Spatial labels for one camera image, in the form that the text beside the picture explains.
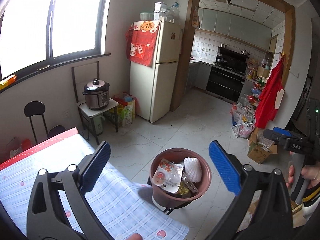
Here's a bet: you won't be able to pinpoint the plastic shopping bags pile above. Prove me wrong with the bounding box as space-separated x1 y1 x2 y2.
231 103 255 139

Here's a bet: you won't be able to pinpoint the red hanging garment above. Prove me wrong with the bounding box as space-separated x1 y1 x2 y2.
255 54 285 129

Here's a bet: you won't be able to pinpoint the colourful bags beside refrigerator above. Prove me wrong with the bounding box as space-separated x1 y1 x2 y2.
112 93 136 127

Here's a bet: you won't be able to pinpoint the left hand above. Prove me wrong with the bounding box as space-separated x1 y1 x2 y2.
126 233 143 240

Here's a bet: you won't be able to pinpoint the black kitchen stove unit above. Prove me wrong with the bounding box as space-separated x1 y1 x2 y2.
206 47 249 102

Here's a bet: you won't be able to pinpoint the white refrigerator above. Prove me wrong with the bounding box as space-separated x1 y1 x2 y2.
130 21 183 123

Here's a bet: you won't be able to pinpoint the small white side table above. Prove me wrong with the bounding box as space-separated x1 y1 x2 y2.
76 99 119 145

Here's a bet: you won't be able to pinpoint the red cloth on refrigerator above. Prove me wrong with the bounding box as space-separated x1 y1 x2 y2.
125 21 161 67

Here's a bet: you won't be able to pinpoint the blue plaid tablecloth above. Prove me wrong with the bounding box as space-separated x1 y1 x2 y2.
1 130 189 239

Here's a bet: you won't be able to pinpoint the white snack pouch wrapper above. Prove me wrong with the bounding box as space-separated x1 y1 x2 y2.
151 158 184 193

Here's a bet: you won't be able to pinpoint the black round-back chair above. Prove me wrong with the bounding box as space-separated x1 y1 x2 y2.
23 100 67 144

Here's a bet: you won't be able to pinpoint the cardboard box on floor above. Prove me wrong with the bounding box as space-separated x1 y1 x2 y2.
247 127 278 164

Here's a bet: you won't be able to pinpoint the electric pressure cooker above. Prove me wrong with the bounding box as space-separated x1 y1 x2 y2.
82 79 110 110

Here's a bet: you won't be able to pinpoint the gold foil wrapper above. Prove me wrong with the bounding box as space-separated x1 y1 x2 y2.
175 181 190 196

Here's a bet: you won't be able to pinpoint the window with dark frame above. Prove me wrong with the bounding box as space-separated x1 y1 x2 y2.
1 0 110 80

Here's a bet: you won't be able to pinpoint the brown plastic trash bin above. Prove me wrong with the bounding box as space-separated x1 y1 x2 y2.
149 148 212 209

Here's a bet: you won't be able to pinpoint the right hand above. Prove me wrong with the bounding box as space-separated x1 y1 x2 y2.
285 152 320 190

